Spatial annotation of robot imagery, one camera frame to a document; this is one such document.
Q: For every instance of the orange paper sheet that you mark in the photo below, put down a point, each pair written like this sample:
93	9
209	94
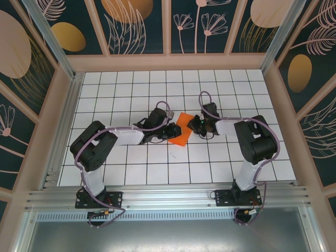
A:
183	137

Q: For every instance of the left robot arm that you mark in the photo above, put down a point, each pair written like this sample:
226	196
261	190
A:
92	147

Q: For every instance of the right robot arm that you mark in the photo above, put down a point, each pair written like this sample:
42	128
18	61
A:
257	141

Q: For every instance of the grey steel sheet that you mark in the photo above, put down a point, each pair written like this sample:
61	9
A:
170	236

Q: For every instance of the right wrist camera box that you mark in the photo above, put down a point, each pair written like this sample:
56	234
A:
202	123

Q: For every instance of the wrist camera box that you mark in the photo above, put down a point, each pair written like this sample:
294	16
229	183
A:
202	123
171	115

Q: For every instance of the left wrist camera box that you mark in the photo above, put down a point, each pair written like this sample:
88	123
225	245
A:
171	115

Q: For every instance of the long aluminium mounting rail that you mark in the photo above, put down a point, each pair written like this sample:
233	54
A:
170	197

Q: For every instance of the wall panel with pink flowers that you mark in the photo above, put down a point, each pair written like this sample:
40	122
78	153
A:
189	39

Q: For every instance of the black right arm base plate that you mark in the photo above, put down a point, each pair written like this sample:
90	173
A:
223	198

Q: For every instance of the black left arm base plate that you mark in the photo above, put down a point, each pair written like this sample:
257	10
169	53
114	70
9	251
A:
115	199

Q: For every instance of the aluminium side rail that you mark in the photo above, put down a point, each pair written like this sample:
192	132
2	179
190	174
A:
65	126

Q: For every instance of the wall panel feather gold oval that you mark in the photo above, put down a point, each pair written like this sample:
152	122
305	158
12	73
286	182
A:
299	73

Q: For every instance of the aluminium corner post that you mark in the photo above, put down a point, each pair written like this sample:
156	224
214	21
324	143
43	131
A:
281	34
52	44

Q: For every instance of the wall panel circle and leaves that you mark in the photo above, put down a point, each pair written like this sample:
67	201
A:
126	10

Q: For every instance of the wall panel pale circle grass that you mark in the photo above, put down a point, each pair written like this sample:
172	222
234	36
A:
262	13

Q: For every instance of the wall panel pink feathers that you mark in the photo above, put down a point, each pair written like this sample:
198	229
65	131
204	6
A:
320	136

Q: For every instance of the wall panel with gold oval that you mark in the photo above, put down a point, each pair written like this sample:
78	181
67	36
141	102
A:
68	36

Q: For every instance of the wall panel single flower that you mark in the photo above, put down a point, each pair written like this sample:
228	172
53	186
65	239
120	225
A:
10	147

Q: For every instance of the wall panel large pale circle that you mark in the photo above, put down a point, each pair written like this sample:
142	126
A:
13	44

